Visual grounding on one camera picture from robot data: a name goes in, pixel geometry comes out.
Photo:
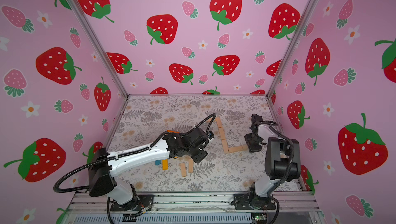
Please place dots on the long yellow wooden block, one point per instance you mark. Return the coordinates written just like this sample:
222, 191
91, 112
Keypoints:
165, 165

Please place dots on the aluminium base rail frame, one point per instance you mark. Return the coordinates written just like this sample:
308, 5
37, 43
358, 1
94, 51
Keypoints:
198, 208

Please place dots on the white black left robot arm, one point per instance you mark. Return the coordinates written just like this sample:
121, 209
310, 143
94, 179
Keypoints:
107, 166

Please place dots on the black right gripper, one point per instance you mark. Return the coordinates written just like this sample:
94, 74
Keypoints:
254, 137

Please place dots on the aluminium corner post left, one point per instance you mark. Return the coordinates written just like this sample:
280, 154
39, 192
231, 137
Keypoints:
81, 17

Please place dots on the aluminium corner post right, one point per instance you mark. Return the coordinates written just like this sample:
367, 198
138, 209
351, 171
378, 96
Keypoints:
306, 15

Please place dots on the natural wooden block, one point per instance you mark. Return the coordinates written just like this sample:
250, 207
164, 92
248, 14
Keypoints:
235, 149
183, 170
190, 165
245, 147
222, 133
225, 146
219, 123

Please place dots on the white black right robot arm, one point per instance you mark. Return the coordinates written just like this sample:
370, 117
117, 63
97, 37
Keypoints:
282, 161

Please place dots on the aluminium corner post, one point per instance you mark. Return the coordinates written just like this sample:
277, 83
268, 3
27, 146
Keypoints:
306, 15
81, 17

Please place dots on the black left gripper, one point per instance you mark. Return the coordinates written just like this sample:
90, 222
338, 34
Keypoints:
202, 155

